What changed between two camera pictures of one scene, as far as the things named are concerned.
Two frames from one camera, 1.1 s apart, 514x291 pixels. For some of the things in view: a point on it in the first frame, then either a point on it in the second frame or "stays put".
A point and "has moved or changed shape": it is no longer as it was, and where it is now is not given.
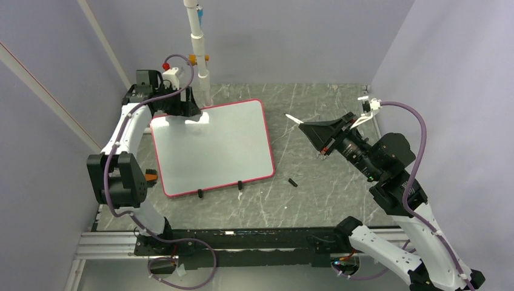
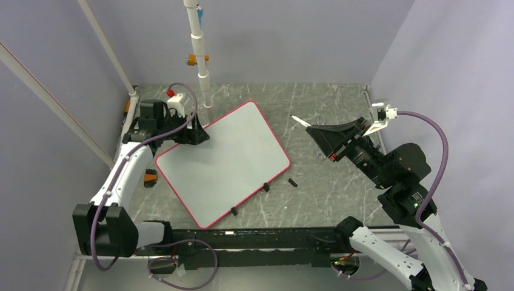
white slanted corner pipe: [90, 16] stays put
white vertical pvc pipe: [198, 45] stays put
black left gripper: [186, 108] → [194, 136]
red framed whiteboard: [234, 147] has moved or changed shape
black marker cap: [293, 182] stays put
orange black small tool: [151, 176] stays put
